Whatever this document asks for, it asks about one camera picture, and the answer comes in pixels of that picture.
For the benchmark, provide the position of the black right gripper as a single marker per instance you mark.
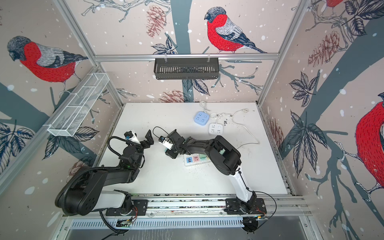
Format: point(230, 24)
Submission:
point(172, 153)

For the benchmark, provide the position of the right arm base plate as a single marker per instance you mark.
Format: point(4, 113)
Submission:
point(237, 207)

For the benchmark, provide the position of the blue square power socket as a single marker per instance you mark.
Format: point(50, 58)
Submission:
point(201, 118)

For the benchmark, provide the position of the white wire mesh shelf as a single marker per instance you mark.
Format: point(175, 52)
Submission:
point(74, 113)

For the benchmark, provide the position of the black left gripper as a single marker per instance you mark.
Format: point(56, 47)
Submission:
point(146, 145)

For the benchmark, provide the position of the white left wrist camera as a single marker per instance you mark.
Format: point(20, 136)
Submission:
point(131, 137)

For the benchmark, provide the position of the black wire basket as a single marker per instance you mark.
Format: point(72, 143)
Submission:
point(187, 69)

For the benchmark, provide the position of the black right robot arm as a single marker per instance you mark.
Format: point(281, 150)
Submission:
point(227, 160)

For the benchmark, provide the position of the white square power socket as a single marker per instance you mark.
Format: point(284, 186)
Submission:
point(216, 129)

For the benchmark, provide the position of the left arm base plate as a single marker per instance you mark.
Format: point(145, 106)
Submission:
point(136, 207)

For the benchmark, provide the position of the aluminium mounting rail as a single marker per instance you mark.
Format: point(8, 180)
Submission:
point(193, 212)

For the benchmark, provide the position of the white multicolour power strip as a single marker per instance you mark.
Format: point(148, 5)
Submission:
point(195, 159)

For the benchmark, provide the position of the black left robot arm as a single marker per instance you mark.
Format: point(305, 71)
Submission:
point(84, 193)

